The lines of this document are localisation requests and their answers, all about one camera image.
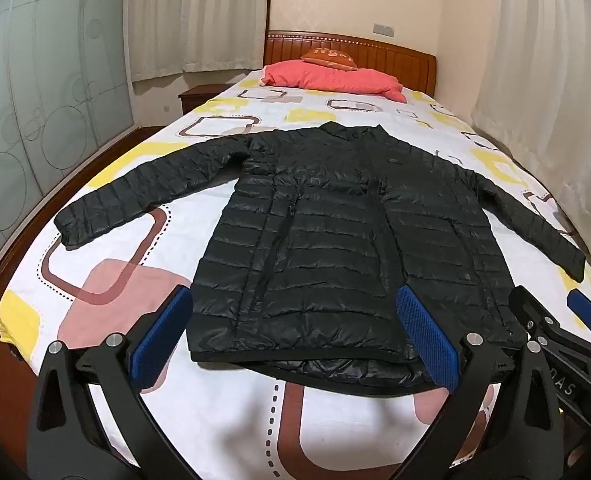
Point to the grey wall outlet panel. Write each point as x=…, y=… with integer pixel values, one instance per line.
x=383, y=30

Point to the frosted glass sliding wardrobe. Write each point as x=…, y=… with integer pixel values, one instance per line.
x=50, y=85

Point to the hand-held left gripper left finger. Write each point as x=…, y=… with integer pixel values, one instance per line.
x=163, y=340

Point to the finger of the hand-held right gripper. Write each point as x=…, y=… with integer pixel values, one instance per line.
x=528, y=310
x=585, y=312

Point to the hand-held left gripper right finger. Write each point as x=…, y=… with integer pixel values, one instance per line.
x=425, y=335

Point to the patterned white bed sheet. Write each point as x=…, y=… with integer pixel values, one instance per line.
x=185, y=220

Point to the black puffer jacket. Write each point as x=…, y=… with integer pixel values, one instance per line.
x=335, y=240

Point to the dark wooden nightstand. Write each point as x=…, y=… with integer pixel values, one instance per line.
x=198, y=97

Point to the pink pillow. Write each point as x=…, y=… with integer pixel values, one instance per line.
x=325, y=77

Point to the white window curtain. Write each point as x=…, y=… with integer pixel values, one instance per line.
x=540, y=60
x=200, y=20

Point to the wooden bed headboard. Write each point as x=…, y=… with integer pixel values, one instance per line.
x=405, y=60

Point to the orange cushion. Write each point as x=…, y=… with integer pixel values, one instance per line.
x=330, y=59

